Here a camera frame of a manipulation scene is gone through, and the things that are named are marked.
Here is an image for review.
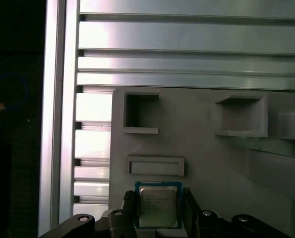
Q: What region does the blue network cable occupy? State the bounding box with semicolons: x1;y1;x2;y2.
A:
0;72;30;111

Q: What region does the grey parts rack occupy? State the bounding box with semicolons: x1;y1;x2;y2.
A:
108;86;295;238

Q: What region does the CPU with silver top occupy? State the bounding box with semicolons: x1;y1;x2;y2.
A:
134;180;183;230

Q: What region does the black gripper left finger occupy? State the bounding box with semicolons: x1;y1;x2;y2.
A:
38;189;141;238

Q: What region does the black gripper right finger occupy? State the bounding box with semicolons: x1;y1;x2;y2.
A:
182;187;293;238

